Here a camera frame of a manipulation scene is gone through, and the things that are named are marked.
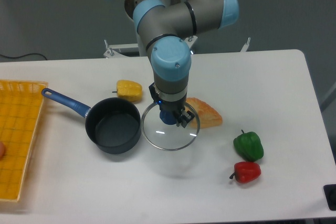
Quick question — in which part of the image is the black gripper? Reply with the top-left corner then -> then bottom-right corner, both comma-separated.
149,83 -> 193,127

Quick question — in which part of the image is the glass lid with blue knob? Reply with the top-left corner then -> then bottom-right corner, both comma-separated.
141,103 -> 200,151

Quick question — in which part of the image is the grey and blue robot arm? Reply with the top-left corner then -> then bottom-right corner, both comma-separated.
131,0 -> 239,126

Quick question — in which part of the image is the toy bread slice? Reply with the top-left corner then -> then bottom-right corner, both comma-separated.
186,98 -> 223,129

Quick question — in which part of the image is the yellow bell pepper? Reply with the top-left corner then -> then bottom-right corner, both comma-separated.
112,80 -> 142,102

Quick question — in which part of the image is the green bell pepper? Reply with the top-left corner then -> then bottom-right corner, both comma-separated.
233,130 -> 264,162

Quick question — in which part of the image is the red bell pepper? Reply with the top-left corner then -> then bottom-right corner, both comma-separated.
229,162 -> 261,184

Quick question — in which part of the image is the black device at table edge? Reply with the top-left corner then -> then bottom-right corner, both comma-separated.
323,184 -> 336,211

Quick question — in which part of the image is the yellow plastic basket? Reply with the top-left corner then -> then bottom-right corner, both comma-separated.
1,80 -> 48,202

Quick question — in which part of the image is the dark saucepan with blue handle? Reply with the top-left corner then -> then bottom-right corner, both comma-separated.
41,88 -> 141,154

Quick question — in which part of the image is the black cable on floor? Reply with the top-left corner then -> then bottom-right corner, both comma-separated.
0,52 -> 48,60

